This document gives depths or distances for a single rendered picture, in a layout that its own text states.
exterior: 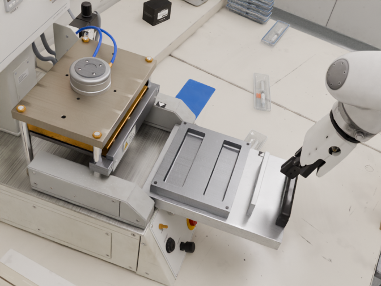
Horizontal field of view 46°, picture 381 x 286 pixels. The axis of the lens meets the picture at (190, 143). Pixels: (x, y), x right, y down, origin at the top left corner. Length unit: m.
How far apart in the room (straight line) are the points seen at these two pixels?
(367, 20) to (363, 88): 2.72
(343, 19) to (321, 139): 2.63
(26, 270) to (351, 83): 0.70
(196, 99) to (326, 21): 2.09
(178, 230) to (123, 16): 0.94
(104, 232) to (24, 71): 0.37
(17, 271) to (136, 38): 0.93
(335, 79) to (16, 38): 0.56
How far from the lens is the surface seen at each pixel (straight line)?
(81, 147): 0.89
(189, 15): 1.78
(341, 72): 0.68
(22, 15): 0.89
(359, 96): 0.65
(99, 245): 1.01
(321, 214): 1.26
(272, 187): 0.97
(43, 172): 0.90
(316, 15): 3.43
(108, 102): 0.87
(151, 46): 1.58
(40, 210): 1.00
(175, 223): 1.02
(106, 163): 0.85
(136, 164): 1.00
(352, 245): 1.24
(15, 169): 1.01
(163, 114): 1.04
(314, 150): 0.79
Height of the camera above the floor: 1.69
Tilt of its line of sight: 46 degrees down
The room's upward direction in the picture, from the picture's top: 12 degrees clockwise
